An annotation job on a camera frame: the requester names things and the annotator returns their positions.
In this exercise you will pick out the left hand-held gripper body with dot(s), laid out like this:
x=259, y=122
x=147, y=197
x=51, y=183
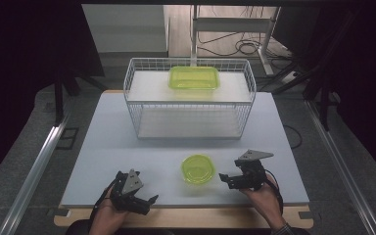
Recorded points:
x=127, y=196

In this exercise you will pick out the dark curtain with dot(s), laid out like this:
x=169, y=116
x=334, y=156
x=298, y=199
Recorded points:
x=16, y=65
x=368, y=81

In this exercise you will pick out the person's right hand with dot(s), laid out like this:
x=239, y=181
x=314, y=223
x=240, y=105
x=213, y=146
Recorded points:
x=269, y=202

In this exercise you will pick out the aluminium rail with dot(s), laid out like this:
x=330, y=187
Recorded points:
x=39, y=163
x=339, y=163

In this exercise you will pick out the white metal desk frame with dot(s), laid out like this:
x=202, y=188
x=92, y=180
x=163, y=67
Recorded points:
x=233, y=24

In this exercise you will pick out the person's left hand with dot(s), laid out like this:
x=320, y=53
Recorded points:
x=106, y=218

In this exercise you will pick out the black metal stand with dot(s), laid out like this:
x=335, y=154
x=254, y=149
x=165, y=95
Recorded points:
x=58, y=98
x=323, y=98

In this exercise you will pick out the green round plastic container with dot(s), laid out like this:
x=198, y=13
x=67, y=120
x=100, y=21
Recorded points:
x=198, y=169

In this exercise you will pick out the white power strip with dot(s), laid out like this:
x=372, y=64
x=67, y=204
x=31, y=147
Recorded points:
x=290, y=77

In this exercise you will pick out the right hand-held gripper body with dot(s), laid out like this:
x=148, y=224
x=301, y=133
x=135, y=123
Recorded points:
x=253, y=176

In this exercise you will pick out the green rectangular plastic container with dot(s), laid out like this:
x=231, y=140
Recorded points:
x=194, y=78

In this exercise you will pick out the white cabinet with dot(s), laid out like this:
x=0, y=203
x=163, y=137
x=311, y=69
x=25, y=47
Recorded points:
x=127, y=29

